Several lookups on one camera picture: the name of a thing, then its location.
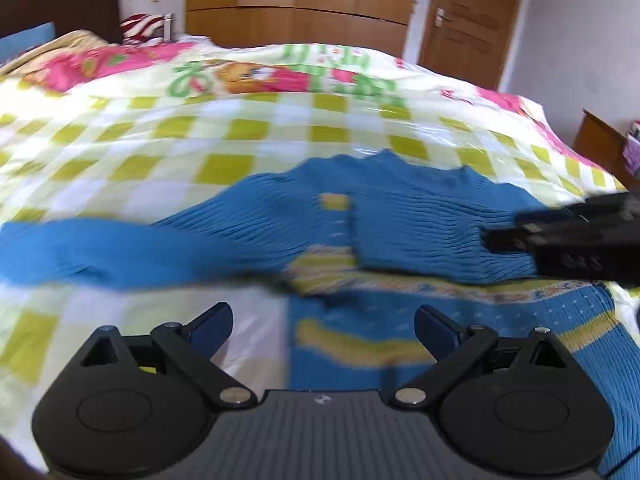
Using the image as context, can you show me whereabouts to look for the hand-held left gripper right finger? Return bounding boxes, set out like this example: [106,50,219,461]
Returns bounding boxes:
[389,304,576,410]

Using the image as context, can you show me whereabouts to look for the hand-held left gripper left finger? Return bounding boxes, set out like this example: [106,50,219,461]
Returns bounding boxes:
[80,302,259,411]

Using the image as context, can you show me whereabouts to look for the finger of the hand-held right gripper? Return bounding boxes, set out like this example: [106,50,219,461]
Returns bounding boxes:
[480,226,548,257]
[515,205,591,228]

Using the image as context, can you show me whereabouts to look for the blue knitted sweater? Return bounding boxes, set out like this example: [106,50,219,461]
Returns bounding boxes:
[0,150,636,479]

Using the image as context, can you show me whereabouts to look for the wooden nightstand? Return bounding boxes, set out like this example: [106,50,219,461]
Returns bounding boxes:
[572,108,640,192]

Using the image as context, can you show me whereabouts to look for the pink box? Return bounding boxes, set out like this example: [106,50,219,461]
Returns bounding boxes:
[622,120,640,172]

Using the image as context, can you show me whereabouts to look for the wooden door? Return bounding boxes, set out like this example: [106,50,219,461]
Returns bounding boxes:
[417,0,529,92]

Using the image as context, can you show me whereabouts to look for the checked printed bed quilt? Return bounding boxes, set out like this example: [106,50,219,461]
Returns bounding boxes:
[0,35,640,476]

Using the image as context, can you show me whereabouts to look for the red white striped cloth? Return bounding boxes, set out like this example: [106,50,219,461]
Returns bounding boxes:
[120,12,179,44]

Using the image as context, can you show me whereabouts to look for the blue pillow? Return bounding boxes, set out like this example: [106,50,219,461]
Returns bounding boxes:
[0,22,56,62]

